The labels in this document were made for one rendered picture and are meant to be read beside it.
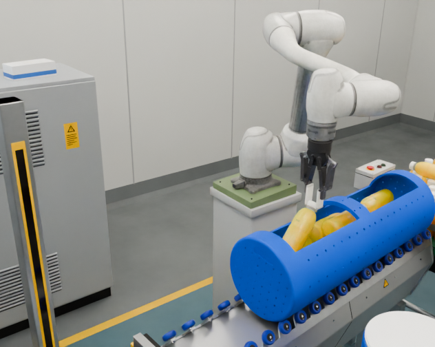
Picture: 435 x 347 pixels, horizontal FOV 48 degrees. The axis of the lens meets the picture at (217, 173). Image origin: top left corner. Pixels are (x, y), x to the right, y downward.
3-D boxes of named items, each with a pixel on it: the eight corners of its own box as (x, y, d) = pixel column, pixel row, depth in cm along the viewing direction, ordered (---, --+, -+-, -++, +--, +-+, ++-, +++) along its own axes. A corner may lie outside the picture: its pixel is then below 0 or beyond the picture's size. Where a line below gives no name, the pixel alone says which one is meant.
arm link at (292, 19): (269, 22, 181) (304, 20, 182) (257, 5, 195) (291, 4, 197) (266, 56, 189) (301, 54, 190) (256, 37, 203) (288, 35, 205)
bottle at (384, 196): (389, 207, 209) (364, 221, 197) (376, 197, 212) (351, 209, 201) (397, 195, 204) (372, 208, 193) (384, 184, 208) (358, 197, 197)
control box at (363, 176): (353, 186, 245) (355, 167, 241) (375, 177, 257) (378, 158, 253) (370, 193, 238) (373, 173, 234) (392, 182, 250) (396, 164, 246)
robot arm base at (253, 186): (222, 183, 239) (222, 173, 237) (258, 171, 251) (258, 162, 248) (246, 197, 226) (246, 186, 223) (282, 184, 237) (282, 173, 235)
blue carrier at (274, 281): (224, 288, 172) (234, 221, 158) (367, 213, 225) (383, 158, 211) (284, 341, 154) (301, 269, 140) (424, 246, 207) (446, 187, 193)
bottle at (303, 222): (281, 255, 165) (308, 207, 167) (297, 264, 160) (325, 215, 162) (271, 248, 160) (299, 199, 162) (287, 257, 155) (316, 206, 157)
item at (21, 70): (4, 77, 263) (1, 63, 260) (46, 71, 278) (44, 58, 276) (14, 81, 255) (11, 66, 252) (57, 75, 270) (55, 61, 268)
